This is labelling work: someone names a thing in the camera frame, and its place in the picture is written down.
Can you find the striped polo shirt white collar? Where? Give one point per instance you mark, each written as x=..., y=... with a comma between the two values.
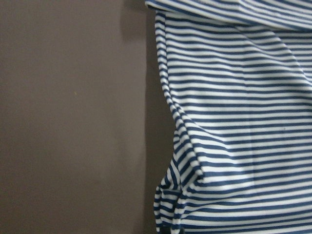
x=237, y=76

